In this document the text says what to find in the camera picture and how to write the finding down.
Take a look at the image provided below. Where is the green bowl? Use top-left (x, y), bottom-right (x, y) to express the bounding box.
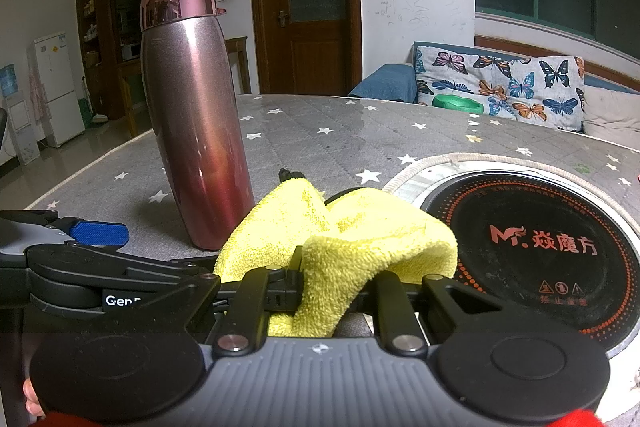
top-left (432, 93), bottom-right (485, 116)

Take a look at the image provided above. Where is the blue sofa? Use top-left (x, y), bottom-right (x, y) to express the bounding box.
top-left (347, 57), bottom-right (640, 142)

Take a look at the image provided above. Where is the wooden door with glass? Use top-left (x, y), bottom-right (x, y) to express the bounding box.
top-left (247, 0), bottom-right (363, 96)

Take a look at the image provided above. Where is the pink metal thermos bottle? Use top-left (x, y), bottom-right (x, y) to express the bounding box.
top-left (140, 0), bottom-right (257, 252)

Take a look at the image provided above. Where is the yellow microfiber cloth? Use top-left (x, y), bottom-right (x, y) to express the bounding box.
top-left (214, 179), bottom-right (459, 339)

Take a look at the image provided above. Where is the white refrigerator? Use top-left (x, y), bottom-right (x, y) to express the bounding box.
top-left (33, 32), bottom-right (87, 148)

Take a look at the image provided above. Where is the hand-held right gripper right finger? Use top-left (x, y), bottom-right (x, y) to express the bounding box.
top-left (376, 271), bottom-right (506, 356)

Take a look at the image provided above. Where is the pink hanging cloth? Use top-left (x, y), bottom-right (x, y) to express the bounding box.
top-left (27, 66), bottom-right (49, 124)

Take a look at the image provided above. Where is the grey star-print tablecloth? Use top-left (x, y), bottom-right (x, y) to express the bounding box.
top-left (22, 94), bottom-right (640, 358)

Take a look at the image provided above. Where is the beige cushion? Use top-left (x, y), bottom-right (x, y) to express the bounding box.
top-left (582, 84), bottom-right (640, 142)

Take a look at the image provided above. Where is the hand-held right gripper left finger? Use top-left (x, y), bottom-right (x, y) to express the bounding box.
top-left (106, 247), bottom-right (304, 356)

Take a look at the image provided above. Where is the person's left hand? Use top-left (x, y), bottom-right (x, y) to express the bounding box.
top-left (22, 377), bottom-right (47, 419)

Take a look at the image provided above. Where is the butterfly print pillow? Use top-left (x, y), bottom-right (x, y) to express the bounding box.
top-left (414, 42), bottom-right (586, 134)

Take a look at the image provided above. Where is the water dispenser with blue bottle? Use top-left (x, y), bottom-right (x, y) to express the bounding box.
top-left (0, 63), bottom-right (42, 166)

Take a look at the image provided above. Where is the round black induction cooker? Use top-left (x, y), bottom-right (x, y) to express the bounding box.
top-left (400, 159), bottom-right (640, 358)

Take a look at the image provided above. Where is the wooden shelf cabinet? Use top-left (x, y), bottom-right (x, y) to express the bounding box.
top-left (75, 0), bottom-right (179, 124)

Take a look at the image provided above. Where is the white mop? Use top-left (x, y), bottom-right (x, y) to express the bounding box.
top-left (80, 77), bottom-right (109, 124)

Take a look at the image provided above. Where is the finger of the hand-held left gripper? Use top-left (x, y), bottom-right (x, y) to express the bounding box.
top-left (0, 209), bottom-right (130, 254)

